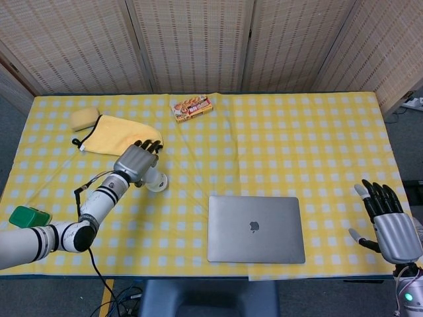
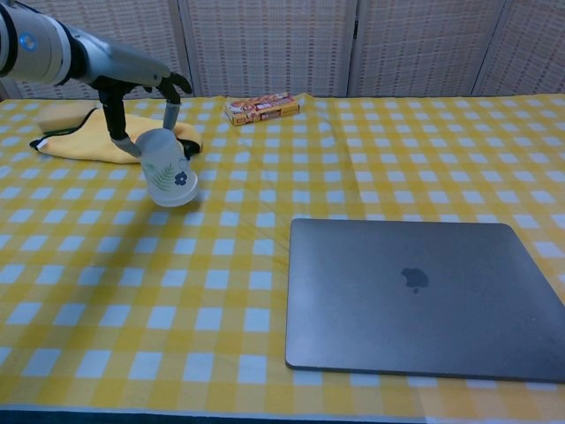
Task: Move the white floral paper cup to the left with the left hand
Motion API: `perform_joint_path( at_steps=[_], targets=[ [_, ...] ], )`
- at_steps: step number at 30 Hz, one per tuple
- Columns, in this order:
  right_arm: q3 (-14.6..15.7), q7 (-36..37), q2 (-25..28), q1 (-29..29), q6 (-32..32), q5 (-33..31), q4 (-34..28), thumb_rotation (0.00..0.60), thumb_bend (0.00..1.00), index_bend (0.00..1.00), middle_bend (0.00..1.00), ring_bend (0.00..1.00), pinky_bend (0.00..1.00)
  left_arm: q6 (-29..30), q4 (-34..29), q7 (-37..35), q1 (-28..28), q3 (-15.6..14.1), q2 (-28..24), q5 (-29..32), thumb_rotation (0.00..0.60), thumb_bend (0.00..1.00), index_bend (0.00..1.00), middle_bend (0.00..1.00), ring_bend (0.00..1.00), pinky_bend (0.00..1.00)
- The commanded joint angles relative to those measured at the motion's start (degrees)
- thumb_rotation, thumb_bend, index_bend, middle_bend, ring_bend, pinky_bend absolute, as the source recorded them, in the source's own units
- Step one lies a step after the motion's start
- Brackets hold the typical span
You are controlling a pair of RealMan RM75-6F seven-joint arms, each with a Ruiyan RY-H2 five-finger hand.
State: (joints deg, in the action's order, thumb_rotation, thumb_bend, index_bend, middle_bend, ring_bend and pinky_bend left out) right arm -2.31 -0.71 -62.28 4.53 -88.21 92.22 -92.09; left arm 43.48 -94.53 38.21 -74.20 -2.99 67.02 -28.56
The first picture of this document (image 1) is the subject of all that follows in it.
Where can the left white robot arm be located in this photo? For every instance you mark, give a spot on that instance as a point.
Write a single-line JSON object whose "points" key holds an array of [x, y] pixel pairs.
{"points": [[96, 204]]}

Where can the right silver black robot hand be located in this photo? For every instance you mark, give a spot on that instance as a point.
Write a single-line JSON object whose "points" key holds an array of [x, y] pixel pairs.
{"points": [[396, 236]]}

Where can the yellow microfibre cloth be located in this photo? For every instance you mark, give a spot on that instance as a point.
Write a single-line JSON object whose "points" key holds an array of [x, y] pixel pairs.
{"points": [[109, 135]]}

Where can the yellow white checked tablecloth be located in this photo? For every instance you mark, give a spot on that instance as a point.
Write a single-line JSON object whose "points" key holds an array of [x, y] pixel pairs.
{"points": [[264, 148]]}

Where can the yellow sponge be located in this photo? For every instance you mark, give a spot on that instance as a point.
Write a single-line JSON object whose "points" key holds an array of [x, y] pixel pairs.
{"points": [[84, 119]]}

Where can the grey white bundle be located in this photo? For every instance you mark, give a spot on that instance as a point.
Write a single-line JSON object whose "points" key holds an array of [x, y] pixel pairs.
{"points": [[417, 228]]}

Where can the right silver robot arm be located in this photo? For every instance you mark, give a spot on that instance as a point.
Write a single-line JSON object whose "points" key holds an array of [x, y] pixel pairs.
{"points": [[411, 294]]}

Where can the green plastic box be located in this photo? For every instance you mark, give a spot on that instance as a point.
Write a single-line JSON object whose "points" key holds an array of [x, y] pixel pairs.
{"points": [[28, 217]]}

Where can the orange snack box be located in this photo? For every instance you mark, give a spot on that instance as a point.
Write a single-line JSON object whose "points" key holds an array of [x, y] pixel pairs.
{"points": [[192, 107]]}

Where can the white power strip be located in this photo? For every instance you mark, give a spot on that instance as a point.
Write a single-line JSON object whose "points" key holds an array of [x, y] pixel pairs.
{"points": [[414, 103]]}

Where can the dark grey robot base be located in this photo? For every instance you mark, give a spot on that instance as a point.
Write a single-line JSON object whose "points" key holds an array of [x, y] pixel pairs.
{"points": [[208, 298]]}

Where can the grey closed laptop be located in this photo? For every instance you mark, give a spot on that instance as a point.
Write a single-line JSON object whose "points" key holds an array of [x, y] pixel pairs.
{"points": [[256, 229]]}

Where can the white paper cup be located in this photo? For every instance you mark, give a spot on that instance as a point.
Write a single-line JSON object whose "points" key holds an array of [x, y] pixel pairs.
{"points": [[152, 176], [161, 185]]}

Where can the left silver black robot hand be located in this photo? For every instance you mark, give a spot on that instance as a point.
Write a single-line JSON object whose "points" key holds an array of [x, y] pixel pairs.
{"points": [[137, 162]]}

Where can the woven folding screen panel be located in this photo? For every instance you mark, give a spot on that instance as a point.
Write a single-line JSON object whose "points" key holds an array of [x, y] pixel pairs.
{"points": [[390, 46], [10, 86], [291, 43], [72, 43], [195, 43]]}

